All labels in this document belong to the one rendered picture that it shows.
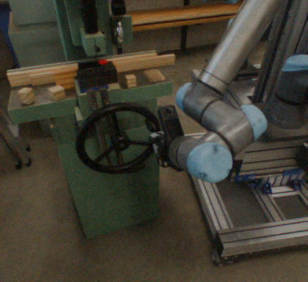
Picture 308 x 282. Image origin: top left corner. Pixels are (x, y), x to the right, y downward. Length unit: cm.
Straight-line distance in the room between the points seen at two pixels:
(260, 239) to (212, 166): 93
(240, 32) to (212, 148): 27
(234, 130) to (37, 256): 133
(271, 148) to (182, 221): 79
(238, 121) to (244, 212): 97
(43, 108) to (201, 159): 64
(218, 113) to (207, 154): 12
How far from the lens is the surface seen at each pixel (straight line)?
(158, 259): 148
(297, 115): 98
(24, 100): 96
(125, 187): 128
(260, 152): 102
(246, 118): 53
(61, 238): 162
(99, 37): 98
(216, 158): 47
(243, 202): 149
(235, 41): 60
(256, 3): 62
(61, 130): 100
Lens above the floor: 135
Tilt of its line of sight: 38 degrees down
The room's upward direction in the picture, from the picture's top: straight up
